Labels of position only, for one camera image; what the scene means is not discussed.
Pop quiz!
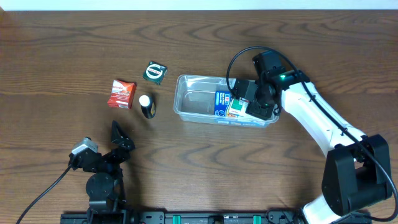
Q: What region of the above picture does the white green medicine box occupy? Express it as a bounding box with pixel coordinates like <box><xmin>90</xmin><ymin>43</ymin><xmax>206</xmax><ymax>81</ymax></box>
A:
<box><xmin>226</xmin><ymin>99</ymin><xmax>249</xmax><ymax>118</ymax></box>

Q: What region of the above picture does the blue Kool Fever box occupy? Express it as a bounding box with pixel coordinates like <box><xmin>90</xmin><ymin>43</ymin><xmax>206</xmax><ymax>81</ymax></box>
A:
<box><xmin>214</xmin><ymin>91</ymin><xmax>237</xmax><ymax>118</ymax></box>

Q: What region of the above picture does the red orange packet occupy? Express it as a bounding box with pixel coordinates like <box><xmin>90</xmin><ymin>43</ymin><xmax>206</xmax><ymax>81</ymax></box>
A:
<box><xmin>107</xmin><ymin>80</ymin><xmax>136</xmax><ymax>109</ymax></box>

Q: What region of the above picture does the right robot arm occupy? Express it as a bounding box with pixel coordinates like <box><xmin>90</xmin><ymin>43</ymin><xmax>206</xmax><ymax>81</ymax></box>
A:
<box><xmin>227</xmin><ymin>46</ymin><xmax>397</xmax><ymax>223</ymax></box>

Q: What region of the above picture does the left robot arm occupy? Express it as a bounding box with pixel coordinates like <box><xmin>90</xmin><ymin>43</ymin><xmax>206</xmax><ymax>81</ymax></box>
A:
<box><xmin>68</xmin><ymin>121</ymin><xmax>135</xmax><ymax>213</ymax></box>

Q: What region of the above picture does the clear plastic container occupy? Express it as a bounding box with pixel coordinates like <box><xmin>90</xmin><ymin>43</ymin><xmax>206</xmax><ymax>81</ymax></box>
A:
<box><xmin>174</xmin><ymin>75</ymin><xmax>279</xmax><ymax>128</ymax></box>

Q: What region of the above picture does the small black bottle white cap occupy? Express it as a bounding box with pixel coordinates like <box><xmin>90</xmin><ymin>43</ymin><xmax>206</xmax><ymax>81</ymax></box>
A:
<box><xmin>139</xmin><ymin>95</ymin><xmax>156</xmax><ymax>119</ymax></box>

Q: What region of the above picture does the dark green round-logo packet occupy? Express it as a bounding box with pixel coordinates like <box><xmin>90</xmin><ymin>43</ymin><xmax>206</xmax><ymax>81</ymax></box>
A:
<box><xmin>142</xmin><ymin>61</ymin><xmax>167</xmax><ymax>85</ymax></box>

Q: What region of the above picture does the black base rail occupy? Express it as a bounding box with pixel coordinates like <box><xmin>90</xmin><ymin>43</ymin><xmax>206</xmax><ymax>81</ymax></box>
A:
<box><xmin>60</xmin><ymin>210</ymin><xmax>307</xmax><ymax>224</ymax></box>

